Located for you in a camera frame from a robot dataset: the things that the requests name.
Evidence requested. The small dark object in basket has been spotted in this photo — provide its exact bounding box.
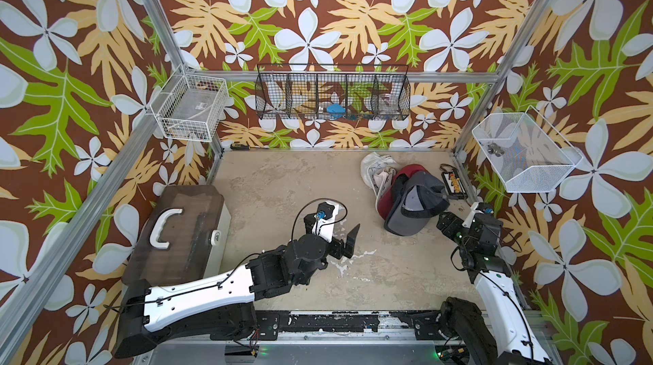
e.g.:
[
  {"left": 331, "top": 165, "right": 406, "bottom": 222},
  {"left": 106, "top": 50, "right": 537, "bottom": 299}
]
[{"left": 487, "top": 142, "right": 505, "bottom": 157}]

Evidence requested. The brown lidded storage box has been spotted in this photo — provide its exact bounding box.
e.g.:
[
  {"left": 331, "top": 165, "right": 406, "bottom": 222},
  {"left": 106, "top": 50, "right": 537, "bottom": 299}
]
[{"left": 122, "top": 185, "right": 231, "bottom": 287}]

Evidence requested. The blue object in basket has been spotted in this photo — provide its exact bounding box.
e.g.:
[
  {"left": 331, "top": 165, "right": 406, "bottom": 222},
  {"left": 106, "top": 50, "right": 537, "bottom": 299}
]
[{"left": 326, "top": 103, "right": 346, "bottom": 118}]

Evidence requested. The maroon baseball cap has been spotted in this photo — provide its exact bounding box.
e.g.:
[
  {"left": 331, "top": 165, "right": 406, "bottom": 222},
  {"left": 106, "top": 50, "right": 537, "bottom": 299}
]
[{"left": 376, "top": 164, "right": 427, "bottom": 219}]

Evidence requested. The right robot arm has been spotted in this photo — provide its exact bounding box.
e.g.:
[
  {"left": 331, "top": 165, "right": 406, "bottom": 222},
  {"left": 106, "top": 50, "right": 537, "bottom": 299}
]
[{"left": 437, "top": 204, "right": 552, "bottom": 364}]

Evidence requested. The grey baseball cap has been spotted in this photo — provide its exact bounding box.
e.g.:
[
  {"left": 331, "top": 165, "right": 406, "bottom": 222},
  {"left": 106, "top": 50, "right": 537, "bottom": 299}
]
[{"left": 384, "top": 171, "right": 450, "bottom": 237}]

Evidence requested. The black wire basket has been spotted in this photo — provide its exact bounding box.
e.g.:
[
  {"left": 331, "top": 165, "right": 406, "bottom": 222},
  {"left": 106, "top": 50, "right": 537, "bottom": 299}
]
[{"left": 254, "top": 64, "right": 412, "bottom": 120}]

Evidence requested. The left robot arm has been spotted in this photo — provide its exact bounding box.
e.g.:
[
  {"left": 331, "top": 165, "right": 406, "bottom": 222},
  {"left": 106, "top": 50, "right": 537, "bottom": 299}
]
[{"left": 113, "top": 227, "right": 360, "bottom": 359}]

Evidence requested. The black orange device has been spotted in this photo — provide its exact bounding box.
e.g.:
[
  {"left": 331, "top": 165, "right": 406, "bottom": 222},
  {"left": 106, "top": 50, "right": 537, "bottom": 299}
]
[{"left": 441, "top": 170, "right": 467, "bottom": 199}]

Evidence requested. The white wire basket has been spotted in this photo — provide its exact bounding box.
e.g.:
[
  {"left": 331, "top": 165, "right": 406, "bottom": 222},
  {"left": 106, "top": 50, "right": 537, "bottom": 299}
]
[{"left": 150, "top": 72, "right": 230, "bottom": 142}]

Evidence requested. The white baseball cap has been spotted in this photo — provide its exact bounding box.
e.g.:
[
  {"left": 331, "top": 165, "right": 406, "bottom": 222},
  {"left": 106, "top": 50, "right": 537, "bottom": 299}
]
[{"left": 361, "top": 153, "right": 401, "bottom": 198}]

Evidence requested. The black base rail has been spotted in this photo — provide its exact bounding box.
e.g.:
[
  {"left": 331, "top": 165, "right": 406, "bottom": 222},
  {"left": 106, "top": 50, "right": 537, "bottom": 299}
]
[{"left": 210, "top": 311, "right": 485, "bottom": 341}]

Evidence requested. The white mesh basket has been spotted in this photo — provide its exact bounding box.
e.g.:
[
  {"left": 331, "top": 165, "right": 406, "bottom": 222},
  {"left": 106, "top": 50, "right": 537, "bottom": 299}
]
[{"left": 472, "top": 106, "right": 583, "bottom": 193}]

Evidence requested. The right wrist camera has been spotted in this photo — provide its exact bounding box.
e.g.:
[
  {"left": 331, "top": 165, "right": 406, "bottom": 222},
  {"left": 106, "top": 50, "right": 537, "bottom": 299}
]
[{"left": 463, "top": 202, "right": 496, "bottom": 229}]

